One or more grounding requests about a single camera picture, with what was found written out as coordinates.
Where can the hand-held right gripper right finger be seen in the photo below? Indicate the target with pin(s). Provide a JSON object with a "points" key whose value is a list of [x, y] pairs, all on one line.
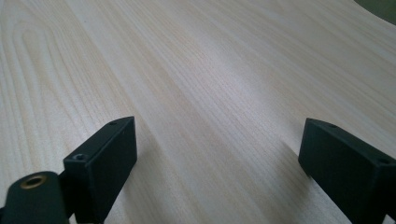
{"points": [[345, 168]]}

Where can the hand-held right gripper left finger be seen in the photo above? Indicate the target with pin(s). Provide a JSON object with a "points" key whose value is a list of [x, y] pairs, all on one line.
{"points": [[102, 161]]}

